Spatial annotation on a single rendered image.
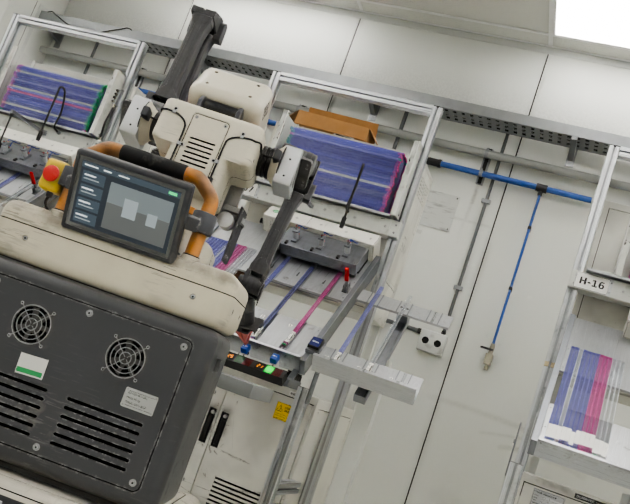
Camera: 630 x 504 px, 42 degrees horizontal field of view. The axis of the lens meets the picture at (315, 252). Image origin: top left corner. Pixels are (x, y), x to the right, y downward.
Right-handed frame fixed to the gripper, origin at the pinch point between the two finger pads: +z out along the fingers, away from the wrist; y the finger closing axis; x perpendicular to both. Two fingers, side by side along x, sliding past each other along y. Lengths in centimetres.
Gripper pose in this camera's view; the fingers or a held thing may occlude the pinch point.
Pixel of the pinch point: (246, 342)
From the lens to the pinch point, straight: 275.8
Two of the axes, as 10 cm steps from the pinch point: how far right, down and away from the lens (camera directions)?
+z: -0.4, 8.3, 5.6
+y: -9.0, -2.7, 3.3
